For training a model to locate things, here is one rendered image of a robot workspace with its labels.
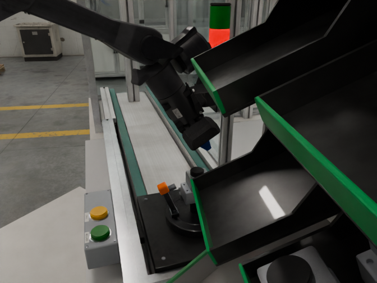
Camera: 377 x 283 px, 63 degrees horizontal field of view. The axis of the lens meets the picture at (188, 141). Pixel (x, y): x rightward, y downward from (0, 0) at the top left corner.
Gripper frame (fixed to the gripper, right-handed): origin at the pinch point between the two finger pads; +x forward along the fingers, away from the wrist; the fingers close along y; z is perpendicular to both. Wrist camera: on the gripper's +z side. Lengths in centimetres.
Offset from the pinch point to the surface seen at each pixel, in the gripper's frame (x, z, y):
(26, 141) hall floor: 48, -147, 284
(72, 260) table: 11.2, -41.7, 5.9
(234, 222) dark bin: -5.9, -3.5, -29.1
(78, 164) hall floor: 77, -100, 214
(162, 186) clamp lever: 4.1, -12.4, -0.5
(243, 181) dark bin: -5.1, 0.3, -23.4
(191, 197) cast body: 9.5, -9.0, -2.2
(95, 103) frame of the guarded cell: 4, -27, 82
